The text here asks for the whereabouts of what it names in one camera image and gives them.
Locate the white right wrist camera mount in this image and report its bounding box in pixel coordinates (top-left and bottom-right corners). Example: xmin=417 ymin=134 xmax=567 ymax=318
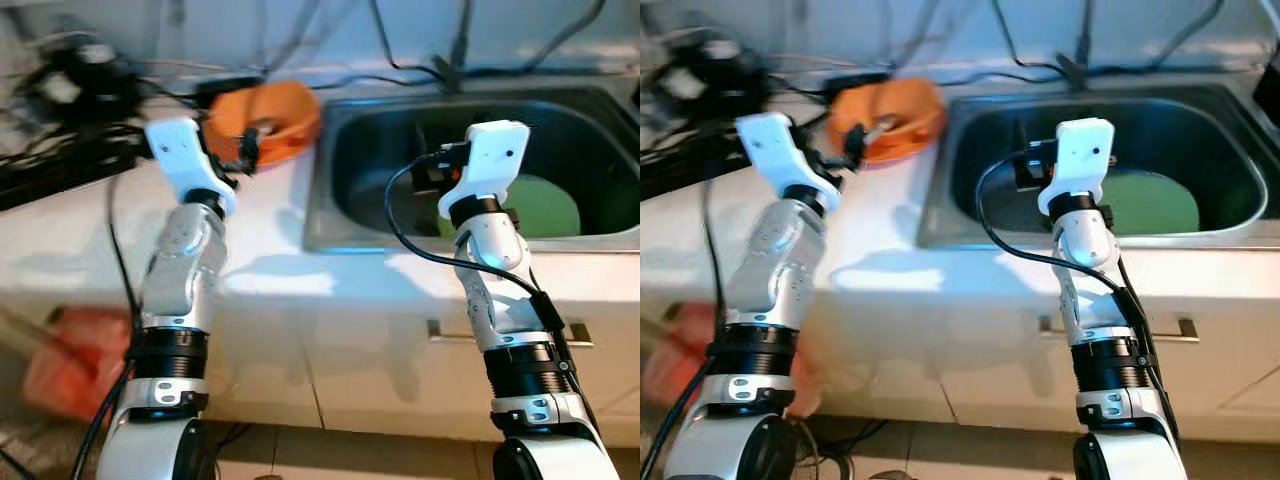
xmin=1037 ymin=118 xmax=1116 ymax=219
xmin=438 ymin=120 xmax=531 ymax=226

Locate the green round plate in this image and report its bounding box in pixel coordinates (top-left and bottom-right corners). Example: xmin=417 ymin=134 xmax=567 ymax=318
xmin=437 ymin=172 xmax=583 ymax=241
xmin=1100 ymin=170 xmax=1201 ymax=236

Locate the black power strip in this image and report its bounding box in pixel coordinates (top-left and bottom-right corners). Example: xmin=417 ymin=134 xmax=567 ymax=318
xmin=640 ymin=135 xmax=741 ymax=191
xmin=0 ymin=140 xmax=141 ymax=211

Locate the red plastic bag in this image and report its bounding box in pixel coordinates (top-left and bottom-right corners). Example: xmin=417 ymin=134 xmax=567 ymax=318
xmin=22 ymin=308 xmax=136 ymax=421
xmin=645 ymin=305 xmax=729 ymax=406

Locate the grey sink faucet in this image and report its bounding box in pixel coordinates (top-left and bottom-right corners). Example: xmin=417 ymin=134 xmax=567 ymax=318
xmin=435 ymin=0 xmax=476 ymax=91
xmin=1058 ymin=0 xmax=1096 ymax=91

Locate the white kitchen base cabinet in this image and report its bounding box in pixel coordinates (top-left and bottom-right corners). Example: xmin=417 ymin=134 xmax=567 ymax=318
xmin=640 ymin=285 xmax=1280 ymax=446
xmin=0 ymin=285 xmax=641 ymax=449

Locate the metal drawer handle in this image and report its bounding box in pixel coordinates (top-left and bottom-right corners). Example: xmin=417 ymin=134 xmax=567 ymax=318
xmin=1038 ymin=315 xmax=1199 ymax=344
xmin=428 ymin=318 xmax=593 ymax=348

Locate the black power adapter brick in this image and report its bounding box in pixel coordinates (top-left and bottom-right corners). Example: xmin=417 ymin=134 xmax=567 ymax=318
xmin=825 ymin=70 xmax=891 ymax=97
xmin=195 ymin=75 xmax=266 ymax=104

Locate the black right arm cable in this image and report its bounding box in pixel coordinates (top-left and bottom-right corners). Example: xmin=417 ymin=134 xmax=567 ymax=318
xmin=975 ymin=150 xmax=1181 ymax=441
xmin=385 ymin=155 xmax=601 ymax=441

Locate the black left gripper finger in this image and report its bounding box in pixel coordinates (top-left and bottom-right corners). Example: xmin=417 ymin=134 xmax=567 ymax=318
xmin=237 ymin=127 xmax=264 ymax=177
xmin=845 ymin=120 xmax=873 ymax=171

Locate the black charger box white label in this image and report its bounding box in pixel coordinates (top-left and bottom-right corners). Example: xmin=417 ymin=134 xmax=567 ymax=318
xmin=20 ymin=40 xmax=141 ymax=126
xmin=660 ymin=40 xmax=766 ymax=121

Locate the orange plastic bowl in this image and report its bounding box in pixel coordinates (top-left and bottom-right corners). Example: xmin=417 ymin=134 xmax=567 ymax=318
xmin=830 ymin=78 xmax=946 ymax=166
xmin=205 ymin=80 xmax=323 ymax=166

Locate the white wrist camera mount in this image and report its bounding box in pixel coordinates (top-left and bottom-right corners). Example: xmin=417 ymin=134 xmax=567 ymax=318
xmin=145 ymin=117 xmax=239 ymax=216
xmin=438 ymin=120 xmax=531 ymax=226
xmin=735 ymin=112 xmax=841 ymax=216
xmin=1037 ymin=118 xmax=1116 ymax=219

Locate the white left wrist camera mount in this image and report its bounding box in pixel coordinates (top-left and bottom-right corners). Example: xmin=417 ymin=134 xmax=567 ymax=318
xmin=735 ymin=112 xmax=841 ymax=216
xmin=145 ymin=117 xmax=239 ymax=216

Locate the stainless steel sink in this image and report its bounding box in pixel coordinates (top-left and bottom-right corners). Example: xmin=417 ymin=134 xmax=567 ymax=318
xmin=303 ymin=85 xmax=641 ymax=256
xmin=918 ymin=85 xmax=1280 ymax=251

